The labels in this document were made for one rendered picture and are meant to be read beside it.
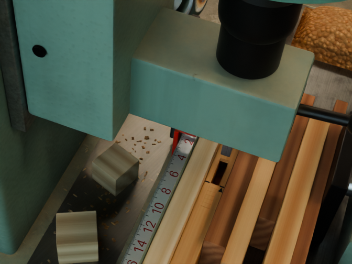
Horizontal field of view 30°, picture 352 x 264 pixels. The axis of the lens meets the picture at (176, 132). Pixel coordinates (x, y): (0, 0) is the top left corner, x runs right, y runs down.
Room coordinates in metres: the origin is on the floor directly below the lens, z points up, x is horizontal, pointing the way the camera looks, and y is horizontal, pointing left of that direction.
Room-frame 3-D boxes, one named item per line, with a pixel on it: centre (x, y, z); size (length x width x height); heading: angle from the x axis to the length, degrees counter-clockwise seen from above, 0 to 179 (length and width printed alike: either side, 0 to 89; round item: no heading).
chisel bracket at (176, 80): (0.39, -0.03, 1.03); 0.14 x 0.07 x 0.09; 75
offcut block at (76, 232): (0.35, 0.09, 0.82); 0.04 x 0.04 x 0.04; 13
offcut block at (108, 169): (0.44, 0.06, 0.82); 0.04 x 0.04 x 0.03; 55
